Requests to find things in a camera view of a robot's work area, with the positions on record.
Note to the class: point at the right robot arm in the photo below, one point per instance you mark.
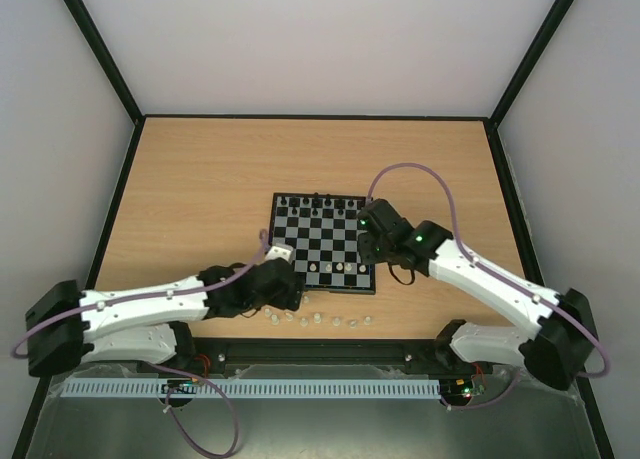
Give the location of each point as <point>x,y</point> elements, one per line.
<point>550,334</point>

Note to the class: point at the light blue cable duct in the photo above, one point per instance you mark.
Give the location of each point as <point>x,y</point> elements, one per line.
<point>252,388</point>

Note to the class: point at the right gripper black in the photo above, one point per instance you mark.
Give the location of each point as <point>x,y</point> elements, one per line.
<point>370,234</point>

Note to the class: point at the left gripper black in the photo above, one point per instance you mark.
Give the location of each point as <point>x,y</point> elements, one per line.
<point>292,303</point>

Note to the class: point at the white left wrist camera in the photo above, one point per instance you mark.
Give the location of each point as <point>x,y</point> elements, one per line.
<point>280,251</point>

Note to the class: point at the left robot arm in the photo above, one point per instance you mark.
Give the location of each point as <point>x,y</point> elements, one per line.
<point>63,321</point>

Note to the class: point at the black and white chessboard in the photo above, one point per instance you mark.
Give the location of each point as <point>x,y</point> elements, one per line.
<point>323,228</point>

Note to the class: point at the black aluminium frame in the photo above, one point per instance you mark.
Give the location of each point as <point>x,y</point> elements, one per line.
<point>310,347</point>

